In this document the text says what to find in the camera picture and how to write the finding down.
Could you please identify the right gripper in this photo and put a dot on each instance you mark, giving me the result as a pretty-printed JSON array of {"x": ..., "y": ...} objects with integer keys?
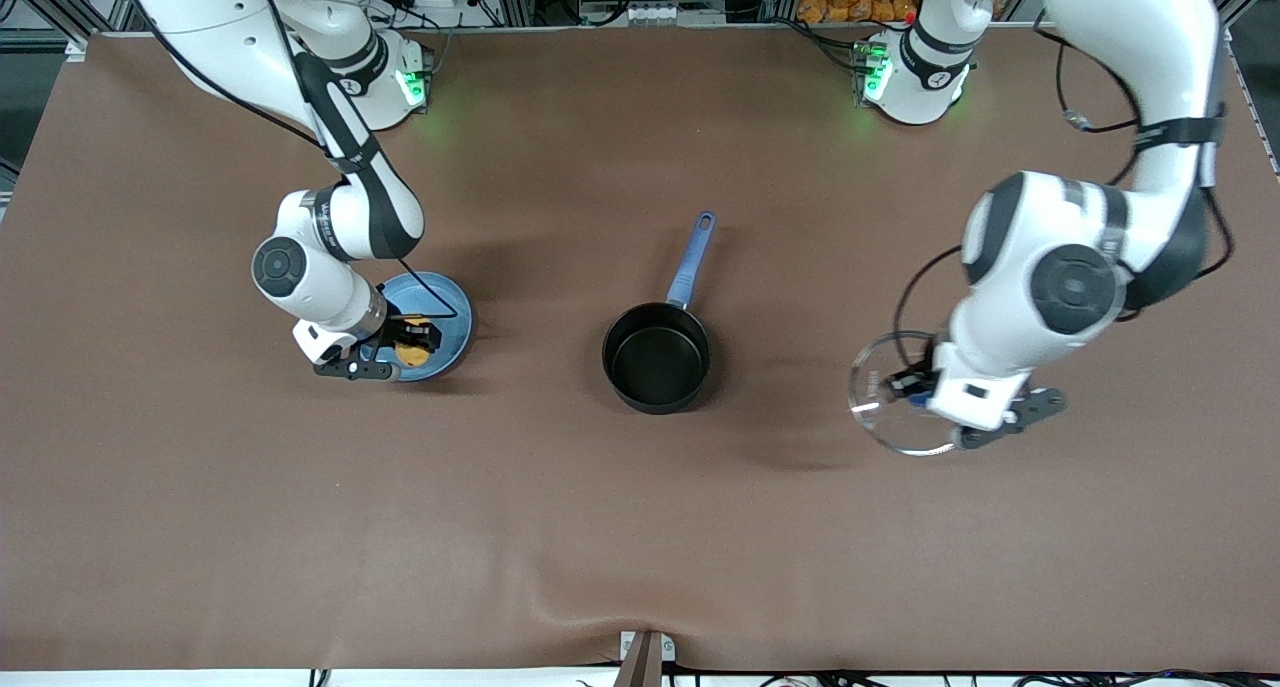
[{"x": 403, "y": 327}]

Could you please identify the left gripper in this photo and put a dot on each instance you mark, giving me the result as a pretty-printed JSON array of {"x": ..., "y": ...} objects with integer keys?
[{"x": 916, "y": 378}]

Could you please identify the yellow potato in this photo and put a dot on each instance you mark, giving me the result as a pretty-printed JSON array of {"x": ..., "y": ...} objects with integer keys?
[{"x": 411, "y": 356}]

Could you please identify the glass lid with blue knob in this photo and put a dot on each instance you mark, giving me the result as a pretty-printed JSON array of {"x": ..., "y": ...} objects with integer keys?
[{"x": 880, "y": 427}]

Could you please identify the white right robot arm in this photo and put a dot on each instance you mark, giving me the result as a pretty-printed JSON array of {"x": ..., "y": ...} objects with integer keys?
[{"x": 300, "y": 267}]

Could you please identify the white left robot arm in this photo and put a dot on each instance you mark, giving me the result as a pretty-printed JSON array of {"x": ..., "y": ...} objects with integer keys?
[{"x": 1075, "y": 287}]

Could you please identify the blue round plate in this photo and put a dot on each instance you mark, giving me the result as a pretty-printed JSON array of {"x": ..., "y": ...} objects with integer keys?
[{"x": 440, "y": 302}]

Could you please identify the dark green bowl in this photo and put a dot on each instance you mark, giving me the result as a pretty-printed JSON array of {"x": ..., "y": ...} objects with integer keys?
[{"x": 655, "y": 367}]

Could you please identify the brown table mat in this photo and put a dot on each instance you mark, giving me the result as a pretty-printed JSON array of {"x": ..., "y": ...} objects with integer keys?
[{"x": 640, "y": 527}]

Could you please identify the white power strip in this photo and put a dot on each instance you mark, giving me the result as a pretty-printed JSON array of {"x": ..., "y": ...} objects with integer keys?
[{"x": 650, "y": 13}]

